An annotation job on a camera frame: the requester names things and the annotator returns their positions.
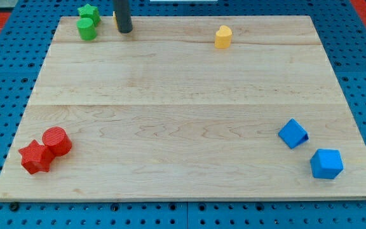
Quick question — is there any red cylinder block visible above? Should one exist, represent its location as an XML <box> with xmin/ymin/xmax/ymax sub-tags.
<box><xmin>42</xmin><ymin>127</ymin><xmax>72</xmax><ymax>156</ymax></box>

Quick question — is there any wooden board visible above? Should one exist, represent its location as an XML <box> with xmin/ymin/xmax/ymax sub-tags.
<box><xmin>0</xmin><ymin>15</ymin><xmax>366</xmax><ymax>203</ymax></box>

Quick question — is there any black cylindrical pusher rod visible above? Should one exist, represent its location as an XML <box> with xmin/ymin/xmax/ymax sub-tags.
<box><xmin>113</xmin><ymin>0</ymin><xmax>133</xmax><ymax>34</ymax></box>

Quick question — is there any blue cube block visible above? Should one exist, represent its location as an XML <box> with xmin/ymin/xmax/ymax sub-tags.
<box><xmin>310</xmin><ymin>149</ymin><xmax>344</xmax><ymax>179</ymax></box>

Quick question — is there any green star block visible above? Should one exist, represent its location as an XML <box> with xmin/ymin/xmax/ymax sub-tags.
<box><xmin>78</xmin><ymin>3</ymin><xmax>101</xmax><ymax>27</ymax></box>

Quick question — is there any blue triangular prism block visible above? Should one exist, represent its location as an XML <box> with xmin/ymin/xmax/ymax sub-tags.
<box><xmin>278</xmin><ymin>118</ymin><xmax>309</xmax><ymax>149</ymax></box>

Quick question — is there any green cylinder block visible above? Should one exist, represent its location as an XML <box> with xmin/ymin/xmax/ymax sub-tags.
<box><xmin>76</xmin><ymin>18</ymin><xmax>97</xmax><ymax>41</ymax></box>

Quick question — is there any red star block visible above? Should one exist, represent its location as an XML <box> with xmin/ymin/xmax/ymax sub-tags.
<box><xmin>18</xmin><ymin>139</ymin><xmax>55</xmax><ymax>174</ymax></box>

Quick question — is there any yellow block behind rod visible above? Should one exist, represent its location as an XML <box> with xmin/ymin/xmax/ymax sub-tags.
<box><xmin>112</xmin><ymin>11</ymin><xmax>118</xmax><ymax>29</ymax></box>

